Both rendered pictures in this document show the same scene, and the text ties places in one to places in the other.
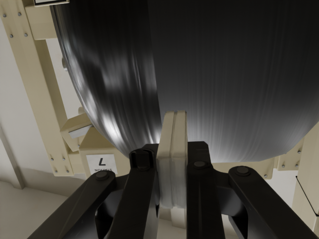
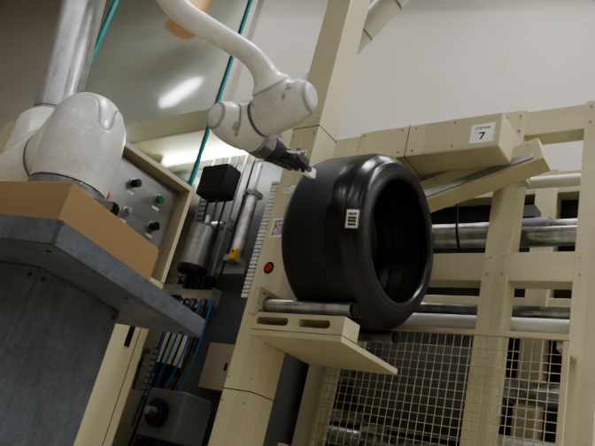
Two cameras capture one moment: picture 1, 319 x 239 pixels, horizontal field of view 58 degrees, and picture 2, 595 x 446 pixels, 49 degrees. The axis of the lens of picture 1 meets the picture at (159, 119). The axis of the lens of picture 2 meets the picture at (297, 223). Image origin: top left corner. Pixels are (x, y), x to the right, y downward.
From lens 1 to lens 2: 184 cm
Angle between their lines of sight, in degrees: 43
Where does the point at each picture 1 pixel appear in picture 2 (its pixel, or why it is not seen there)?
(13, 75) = not seen: outside the picture
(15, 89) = not seen: outside the picture
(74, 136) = (528, 153)
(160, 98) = (333, 182)
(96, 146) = (482, 149)
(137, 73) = (336, 189)
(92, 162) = (490, 134)
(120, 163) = (466, 135)
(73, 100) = not seen: outside the picture
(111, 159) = (473, 138)
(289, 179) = (444, 83)
